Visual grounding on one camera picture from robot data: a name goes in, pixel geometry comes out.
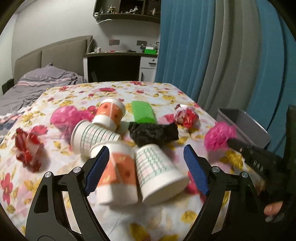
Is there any orange apple paper cup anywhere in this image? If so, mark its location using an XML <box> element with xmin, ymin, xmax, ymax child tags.
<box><xmin>90</xmin><ymin>141</ymin><xmax>138</xmax><ymax>205</ymax></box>

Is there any green grid paper cup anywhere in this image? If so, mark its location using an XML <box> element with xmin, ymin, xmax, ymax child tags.
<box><xmin>70</xmin><ymin>120</ymin><xmax>121</xmax><ymax>156</ymax></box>

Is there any red white snack wrapper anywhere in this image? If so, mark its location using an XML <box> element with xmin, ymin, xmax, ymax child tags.
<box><xmin>174</xmin><ymin>104</ymin><xmax>199</xmax><ymax>129</ymax></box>

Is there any black plastic bag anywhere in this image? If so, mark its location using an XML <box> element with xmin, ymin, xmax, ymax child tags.
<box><xmin>128</xmin><ymin>122</ymin><xmax>179</xmax><ymax>147</ymax></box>

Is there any green foam net sleeve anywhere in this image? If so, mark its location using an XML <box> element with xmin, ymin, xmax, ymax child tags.
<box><xmin>132</xmin><ymin>101</ymin><xmax>157</xmax><ymax>123</ymax></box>

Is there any purple plastic trash bin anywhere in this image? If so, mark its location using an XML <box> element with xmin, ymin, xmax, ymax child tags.
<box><xmin>216</xmin><ymin>108</ymin><xmax>271</xmax><ymax>149</ymax></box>

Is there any right hand in glove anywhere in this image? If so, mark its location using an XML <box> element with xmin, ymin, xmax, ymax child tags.
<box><xmin>263</xmin><ymin>201</ymin><xmax>291</xmax><ymax>223</ymax></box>

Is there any floral bed sheet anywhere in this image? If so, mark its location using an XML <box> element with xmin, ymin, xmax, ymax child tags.
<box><xmin>1</xmin><ymin>81</ymin><xmax>264</xmax><ymax>240</ymax></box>

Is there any blue and grey curtain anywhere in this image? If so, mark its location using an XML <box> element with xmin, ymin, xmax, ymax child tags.
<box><xmin>156</xmin><ymin>1</ymin><xmax>295</xmax><ymax>155</ymax></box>

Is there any grey upholstered headboard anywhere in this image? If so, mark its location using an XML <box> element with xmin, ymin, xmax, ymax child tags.
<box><xmin>14</xmin><ymin>35</ymin><xmax>93</xmax><ymax>83</ymax></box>

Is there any dark desk with drawers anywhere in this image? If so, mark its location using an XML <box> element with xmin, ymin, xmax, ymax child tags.
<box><xmin>83</xmin><ymin>52</ymin><xmax>158</xmax><ymax>82</ymax></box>

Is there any green box on desk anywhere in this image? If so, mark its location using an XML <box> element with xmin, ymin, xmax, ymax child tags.
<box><xmin>144</xmin><ymin>46</ymin><xmax>158</xmax><ymax>55</ymax></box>

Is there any dark wall shelf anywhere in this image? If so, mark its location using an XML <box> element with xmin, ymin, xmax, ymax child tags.
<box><xmin>93</xmin><ymin>0</ymin><xmax>162</xmax><ymax>24</ymax></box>

